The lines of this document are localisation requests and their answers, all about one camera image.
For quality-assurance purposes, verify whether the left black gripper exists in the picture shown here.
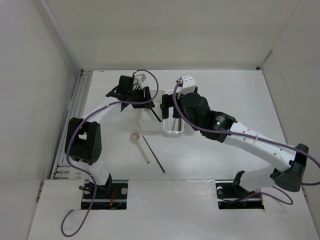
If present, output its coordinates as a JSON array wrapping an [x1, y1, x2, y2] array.
[[127, 87, 154, 109]]

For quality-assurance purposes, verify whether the black spoon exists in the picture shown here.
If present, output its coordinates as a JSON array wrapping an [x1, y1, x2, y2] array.
[[150, 108, 162, 123]]

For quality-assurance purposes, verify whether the cream wooden spoon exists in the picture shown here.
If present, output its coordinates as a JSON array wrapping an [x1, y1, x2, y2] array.
[[130, 132, 150, 164]]

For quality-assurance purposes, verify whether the dark thin chopstick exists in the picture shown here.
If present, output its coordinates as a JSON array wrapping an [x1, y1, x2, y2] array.
[[142, 135, 166, 174]]

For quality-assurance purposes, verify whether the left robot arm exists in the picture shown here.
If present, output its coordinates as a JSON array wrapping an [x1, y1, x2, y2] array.
[[64, 74, 156, 199]]

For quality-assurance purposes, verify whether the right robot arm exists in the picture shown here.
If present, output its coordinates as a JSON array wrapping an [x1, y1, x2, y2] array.
[[160, 87, 309, 197]]

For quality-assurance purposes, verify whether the white perforated basket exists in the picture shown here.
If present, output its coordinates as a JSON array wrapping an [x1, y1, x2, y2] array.
[[160, 89, 184, 136]]

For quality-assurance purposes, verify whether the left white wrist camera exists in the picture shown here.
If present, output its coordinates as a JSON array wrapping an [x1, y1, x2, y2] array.
[[132, 73, 147, 90]]

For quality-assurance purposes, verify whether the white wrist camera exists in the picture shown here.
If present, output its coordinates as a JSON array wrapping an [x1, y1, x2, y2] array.
[[178, 74, 197, 98], [132, 73, 147, 90]]

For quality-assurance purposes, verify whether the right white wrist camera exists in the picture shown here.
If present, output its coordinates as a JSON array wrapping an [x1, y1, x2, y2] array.
[[178, 74, 197, 98]]

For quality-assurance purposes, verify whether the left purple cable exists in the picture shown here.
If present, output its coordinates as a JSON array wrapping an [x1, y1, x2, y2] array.
[[60, 68, 160, 238]]

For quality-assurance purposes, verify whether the purple cable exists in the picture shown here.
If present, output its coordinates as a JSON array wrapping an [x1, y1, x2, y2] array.
[[60, 68, 160, 238], [172, 80, 320, 205]]

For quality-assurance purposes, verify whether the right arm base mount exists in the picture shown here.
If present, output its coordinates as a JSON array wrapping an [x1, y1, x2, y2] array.
[[215, 170, 265, 210]]

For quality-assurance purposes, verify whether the aluminium rail frame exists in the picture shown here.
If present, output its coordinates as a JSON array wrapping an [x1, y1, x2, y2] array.
[[49, 68, 93, 180]]

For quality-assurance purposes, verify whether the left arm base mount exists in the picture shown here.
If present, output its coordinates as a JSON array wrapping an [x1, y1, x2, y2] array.
[[79, 180, 129, 210]]

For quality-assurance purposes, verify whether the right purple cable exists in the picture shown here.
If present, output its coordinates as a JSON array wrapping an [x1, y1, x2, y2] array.
[[172, 80, 320, 205]]

